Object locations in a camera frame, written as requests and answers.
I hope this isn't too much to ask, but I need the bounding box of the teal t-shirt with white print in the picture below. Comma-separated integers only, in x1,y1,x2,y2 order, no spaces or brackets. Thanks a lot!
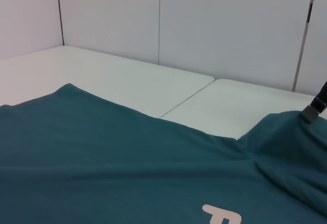
0,83,327,224

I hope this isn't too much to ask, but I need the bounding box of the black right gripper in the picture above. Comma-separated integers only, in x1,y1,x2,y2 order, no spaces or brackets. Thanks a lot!
298,81,327,125

